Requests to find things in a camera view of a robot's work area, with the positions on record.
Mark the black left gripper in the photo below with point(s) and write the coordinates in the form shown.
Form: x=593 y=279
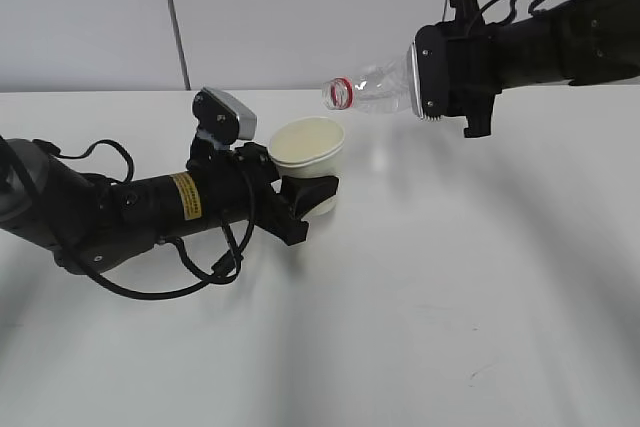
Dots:
x=244 y=184

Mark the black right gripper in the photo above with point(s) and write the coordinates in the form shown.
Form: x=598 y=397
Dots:
x=473 y=82

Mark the white paper cup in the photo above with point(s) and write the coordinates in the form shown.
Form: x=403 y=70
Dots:
x=308 y=148

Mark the clear plastic water bottle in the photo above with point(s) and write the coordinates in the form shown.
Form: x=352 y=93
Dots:
x=377 y=89

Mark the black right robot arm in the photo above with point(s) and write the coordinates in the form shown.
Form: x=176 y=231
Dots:
x=578 y=42

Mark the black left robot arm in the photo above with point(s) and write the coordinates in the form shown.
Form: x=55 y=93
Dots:
x=107 y=222

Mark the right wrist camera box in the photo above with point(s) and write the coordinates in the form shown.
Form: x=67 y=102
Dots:
x=428 y=72

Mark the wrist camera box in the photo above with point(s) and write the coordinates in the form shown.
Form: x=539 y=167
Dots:
x=222 y=119
x=428 y=72

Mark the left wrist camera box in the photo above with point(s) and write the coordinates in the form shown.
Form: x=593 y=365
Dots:
x=222 y=119

